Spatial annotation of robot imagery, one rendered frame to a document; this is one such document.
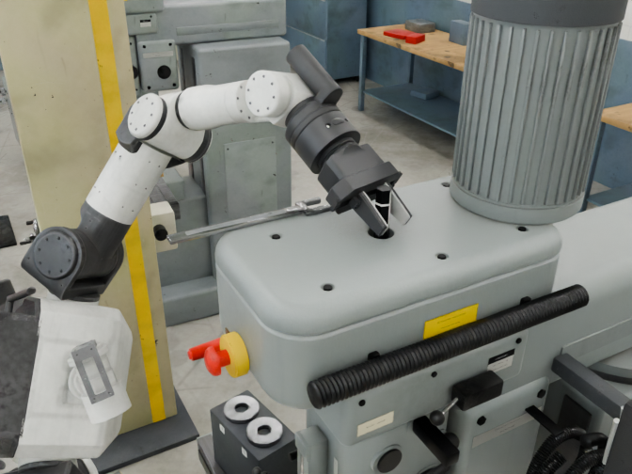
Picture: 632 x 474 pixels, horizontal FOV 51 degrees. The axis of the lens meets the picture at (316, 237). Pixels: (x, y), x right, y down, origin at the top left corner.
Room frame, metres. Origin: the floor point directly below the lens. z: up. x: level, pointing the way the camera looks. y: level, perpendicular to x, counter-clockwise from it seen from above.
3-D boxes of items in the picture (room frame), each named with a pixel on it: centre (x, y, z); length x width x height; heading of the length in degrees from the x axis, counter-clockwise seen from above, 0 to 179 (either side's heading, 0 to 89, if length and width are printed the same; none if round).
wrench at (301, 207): (0.83, 0.09, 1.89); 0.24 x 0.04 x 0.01; 119
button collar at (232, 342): (0.70, 0.11, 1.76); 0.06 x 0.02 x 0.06; 29
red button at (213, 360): (0.69, 0.13, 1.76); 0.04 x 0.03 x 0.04; 29
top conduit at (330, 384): (0.70, -0.19, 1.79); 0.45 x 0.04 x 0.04; 119
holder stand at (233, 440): (1.21, 0.16, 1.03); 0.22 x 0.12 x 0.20; 40
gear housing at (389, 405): (0.83, -0.13, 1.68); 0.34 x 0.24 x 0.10; 119
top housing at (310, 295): (0.82, -0.10, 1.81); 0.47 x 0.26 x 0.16; 119
